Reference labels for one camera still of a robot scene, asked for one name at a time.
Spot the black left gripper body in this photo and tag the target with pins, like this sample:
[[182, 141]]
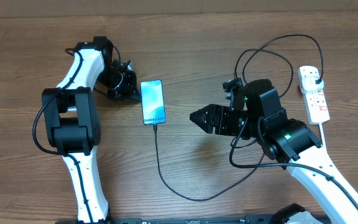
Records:
[[119, 85]]

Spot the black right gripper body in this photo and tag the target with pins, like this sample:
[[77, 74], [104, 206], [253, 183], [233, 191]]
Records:
[[235, 119]]

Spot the Samsung Galaxy smartphone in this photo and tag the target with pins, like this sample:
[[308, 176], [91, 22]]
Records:
[[153, 108]]

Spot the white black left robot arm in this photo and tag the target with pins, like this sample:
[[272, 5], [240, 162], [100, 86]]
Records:
[[72, 122]]

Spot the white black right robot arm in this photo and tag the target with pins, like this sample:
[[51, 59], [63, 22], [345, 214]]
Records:
[[256, 112]]

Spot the white charger plug adapter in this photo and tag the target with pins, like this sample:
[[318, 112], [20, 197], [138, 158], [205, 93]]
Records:
[[311, 84]]

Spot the white power strip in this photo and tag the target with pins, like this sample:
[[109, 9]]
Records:
[[315, 103]]

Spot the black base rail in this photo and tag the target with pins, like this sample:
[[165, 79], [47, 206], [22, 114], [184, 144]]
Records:
[[248, 219]]

